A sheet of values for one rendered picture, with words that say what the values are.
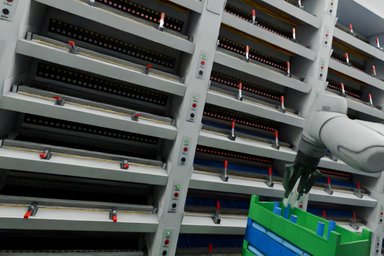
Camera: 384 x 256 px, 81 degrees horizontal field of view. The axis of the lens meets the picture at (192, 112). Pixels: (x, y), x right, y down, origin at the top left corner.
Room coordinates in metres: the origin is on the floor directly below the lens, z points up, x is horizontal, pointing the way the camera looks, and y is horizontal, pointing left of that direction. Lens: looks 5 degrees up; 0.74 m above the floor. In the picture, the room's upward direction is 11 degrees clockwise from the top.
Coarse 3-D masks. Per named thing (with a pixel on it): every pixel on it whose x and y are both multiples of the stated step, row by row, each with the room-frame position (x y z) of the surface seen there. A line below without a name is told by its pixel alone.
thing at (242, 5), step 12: (228, 0) 1.20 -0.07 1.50; (252, 12) 1.26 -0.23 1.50; (264, 12) 1.29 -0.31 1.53; (276, 24) 1.33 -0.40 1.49; (288, 24) 1.36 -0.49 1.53; (336, 24) 1.51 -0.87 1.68; (228, 36) 1.22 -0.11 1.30; (240, 36) 1.25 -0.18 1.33; (360, 36) 1.61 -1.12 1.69; (252, 48) 1.28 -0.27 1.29; (264, 48) 1.31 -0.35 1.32; (336, 48) 1.53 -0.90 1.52; (288, 60) 1.38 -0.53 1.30; (360, 60) 1.62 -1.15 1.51; (228, 72) 1.23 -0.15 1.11; (240, 72) 1.26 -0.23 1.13; (264, 84) 1.33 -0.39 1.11; (276, 84) 1.36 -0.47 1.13; (348, 84) 1.59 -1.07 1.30; (228, 108) 1.25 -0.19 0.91; (348, 108) 1.60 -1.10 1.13; (264, 120) 1.34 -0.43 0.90; (312, 204) 1.52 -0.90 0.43
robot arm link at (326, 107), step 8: (320, 96) 0.71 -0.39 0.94; (328, 96) 0.69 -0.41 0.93; (336, 96) 0.69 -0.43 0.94; (312, 104) 0.74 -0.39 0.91; (320, 104) 0.70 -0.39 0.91; (328, 104) 0.68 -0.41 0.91; (336, 104) 0.67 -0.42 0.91; (344, 104) 0.68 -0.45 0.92; (312, 112) 0.72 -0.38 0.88; (320, 112) 0.69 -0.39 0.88; (328, 112) 0.68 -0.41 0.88; (336, 112) 0.68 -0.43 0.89; (344, 112) 0.68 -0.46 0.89; (312, 120) 0.72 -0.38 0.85; (320, 120) 0.68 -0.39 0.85; (328, 120) 0.66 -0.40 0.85; (304, 128) 0.76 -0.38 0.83; (312, 128) 0.72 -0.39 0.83; (320, 128) 0.68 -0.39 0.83; (304, 136) 0.77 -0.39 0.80; (312, 136) 0.73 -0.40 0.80
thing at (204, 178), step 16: (208, 160) 1.17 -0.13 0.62; (224, 160) 1.22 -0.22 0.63; (240, 160) 1.26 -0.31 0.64; (256, 160) 1.30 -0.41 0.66; (272, 160) 1.34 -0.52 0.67; (192, 176) 1.00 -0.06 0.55; (208, 176) 1.05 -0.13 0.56; (224, 176) 1.05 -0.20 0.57; (240, 176) 1.16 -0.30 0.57; (256, 176) 1.18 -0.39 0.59; (272, 176) 1.22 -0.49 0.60; (240, 192) 1.09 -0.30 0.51; (256, 192) 1.12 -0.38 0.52; (272, 192) 1.15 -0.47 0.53
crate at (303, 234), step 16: (256, 208) 0.83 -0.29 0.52; (272, 208) 0.91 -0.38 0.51; (272, 224) 0.76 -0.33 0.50; (288, 224) 0.71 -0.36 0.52; (304, 224) 0.87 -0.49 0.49; (288, 240) 0.71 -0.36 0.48; (304, 240) 0.66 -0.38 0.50; (320, 240) 0.63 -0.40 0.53; (336, 240) 0.59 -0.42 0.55; (352, 240) 0.73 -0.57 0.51; (368, 240) 0.68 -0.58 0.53
